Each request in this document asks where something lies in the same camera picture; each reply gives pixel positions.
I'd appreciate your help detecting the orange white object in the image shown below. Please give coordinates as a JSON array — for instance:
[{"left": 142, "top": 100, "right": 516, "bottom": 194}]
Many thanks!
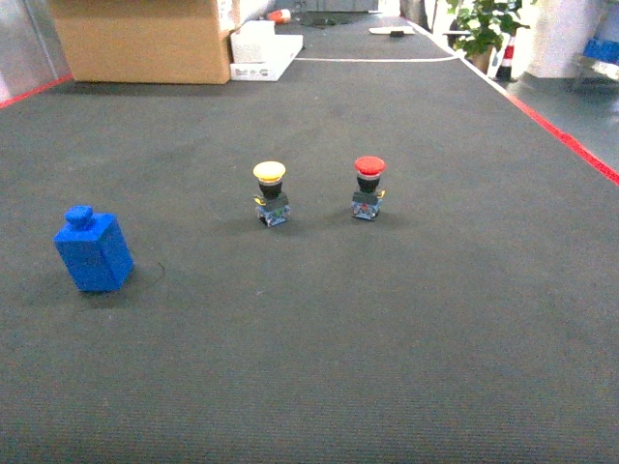
[{"left": 267, "top": 9, "right": 291, "bottom": 24}]

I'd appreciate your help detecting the white flat box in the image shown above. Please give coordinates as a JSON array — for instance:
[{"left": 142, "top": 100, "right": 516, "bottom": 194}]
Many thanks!
[{"left": 230, "top": 34, "right": 304, "bottom": 82}]

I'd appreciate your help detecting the large cardboard box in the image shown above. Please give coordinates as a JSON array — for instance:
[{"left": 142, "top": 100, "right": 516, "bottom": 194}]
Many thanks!
[{"left": 47, "top": 0, "right": 240, "bottom": 84}]

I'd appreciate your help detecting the red push button switch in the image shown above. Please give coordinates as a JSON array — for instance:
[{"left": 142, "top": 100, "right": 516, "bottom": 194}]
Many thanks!
[{"left": 351, "top": 156, "right": 386, "bottom": 221}]

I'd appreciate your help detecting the potted green plant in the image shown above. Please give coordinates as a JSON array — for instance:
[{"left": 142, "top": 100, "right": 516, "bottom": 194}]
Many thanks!
[{"left": 447, "top": 0, "right": 527, "bottom": 73}]

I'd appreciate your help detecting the yellow push button switch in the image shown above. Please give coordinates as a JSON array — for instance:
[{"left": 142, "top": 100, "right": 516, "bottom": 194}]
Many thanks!
[{"left": 252, "top": 160, "right": 291, "bottom": 228}]

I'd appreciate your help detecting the blue block part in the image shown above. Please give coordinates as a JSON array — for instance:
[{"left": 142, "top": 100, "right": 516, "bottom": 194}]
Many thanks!
[{"left": 53, "top": 205, "right": 133, "bottom": 292}]

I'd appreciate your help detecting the small white box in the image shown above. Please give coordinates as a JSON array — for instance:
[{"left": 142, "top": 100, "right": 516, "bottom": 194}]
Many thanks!
[{"left": 230, "top": 20, "right": 276, "bottom": 64}]

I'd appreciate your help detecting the red white traffic cone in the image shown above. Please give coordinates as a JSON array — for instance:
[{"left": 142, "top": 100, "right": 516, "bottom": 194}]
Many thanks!
[{"left": 494, "top": 35, "right": 516, "bottom": 82}]

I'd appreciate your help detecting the white sheet with black item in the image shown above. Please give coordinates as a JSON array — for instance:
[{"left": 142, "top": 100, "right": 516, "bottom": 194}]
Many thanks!
[{"left": 368, "top": 26, "right": 416, "bottom": 38}]

